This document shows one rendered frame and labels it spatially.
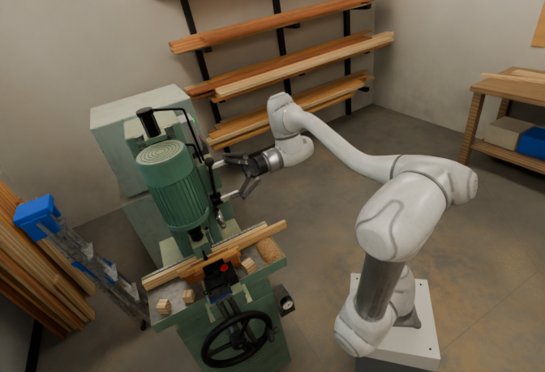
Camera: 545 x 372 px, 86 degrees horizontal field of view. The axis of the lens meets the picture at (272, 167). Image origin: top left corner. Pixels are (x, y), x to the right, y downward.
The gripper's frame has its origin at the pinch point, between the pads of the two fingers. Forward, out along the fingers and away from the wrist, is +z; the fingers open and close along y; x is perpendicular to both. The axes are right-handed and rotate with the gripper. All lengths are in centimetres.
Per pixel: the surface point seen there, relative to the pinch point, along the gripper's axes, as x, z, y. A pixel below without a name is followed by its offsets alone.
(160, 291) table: -39, 37, -21
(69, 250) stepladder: -72, 80, 26
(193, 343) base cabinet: -51, 33, -46
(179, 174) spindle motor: 8.8, 11.1, 4.0
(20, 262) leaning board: -101, 119, 43
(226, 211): -38.8, -2.7, 0.4
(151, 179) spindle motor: 8.8, 20.1, 6.1
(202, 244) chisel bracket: -23.9, 13.4, -13.4
